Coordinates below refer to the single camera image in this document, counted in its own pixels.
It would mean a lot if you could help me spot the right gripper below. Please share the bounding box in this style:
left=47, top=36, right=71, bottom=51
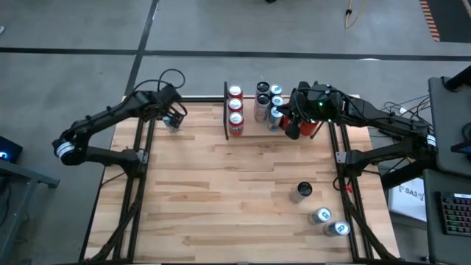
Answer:
left=275, top=81, right=345, bottom=140

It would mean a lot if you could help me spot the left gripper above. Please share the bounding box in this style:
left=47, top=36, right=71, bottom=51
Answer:
left=156, top=84, right=188, bottom=128

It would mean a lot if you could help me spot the white paper sign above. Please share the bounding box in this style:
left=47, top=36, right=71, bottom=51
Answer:
left=388, top=177, right=428, bottom=223

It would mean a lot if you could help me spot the grey metal stand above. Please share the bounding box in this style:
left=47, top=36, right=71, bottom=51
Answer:
left=0, top=158, right=60, bottom=264

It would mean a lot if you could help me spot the grey side table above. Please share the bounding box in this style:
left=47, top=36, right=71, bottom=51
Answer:
left=428, top=75, right=471, bottom=177

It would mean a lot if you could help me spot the black monitor with blue light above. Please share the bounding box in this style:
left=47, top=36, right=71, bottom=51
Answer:
left=0, top=135, right=24, bottom=165

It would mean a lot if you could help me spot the black pole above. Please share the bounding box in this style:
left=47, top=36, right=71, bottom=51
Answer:
left=443, top=65, right=471, bottom=92

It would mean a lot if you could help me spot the grey desk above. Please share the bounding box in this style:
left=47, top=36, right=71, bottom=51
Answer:
left=422, top=169, right=471, bottom=265

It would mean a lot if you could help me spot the black mat with orange stripes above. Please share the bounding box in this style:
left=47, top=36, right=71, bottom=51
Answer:
left=419, top=0, right=471, bottom=43

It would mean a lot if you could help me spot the backlit black keyboard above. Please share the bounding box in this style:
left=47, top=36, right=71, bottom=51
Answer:
left=439, top=191, right=471, bottom=236

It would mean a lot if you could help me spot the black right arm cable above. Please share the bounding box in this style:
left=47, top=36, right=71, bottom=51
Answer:
left=290, top=87, right=354, bottom=122

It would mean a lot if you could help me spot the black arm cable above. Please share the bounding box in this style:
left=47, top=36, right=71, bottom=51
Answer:
left=290, top=87, right=354, bottom=122
left=132, top=68, right=186, bottom=97

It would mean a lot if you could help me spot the black aluminium rig frame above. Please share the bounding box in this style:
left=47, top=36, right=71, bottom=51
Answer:
left=79, top=93, right=400, bottom=265

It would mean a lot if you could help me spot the wooden shelf with black frame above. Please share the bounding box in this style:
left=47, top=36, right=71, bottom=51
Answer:
left=219, top=79, right=325, bottom=141

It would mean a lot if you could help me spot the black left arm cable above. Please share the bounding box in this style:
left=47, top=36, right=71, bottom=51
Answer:
left=132, top=68, right=186, bottom=97

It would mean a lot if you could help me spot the black cable with red plug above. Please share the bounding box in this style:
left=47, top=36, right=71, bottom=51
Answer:
left=332, top=175, right=357, bottom=193

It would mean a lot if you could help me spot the tangled cable bundle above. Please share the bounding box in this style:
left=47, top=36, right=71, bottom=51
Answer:
left=362, top=94, right=431, bottom=130

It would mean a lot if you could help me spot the yellow floor cable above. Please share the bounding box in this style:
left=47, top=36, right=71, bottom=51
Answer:
left=344, top=0, right=366, bottom=29

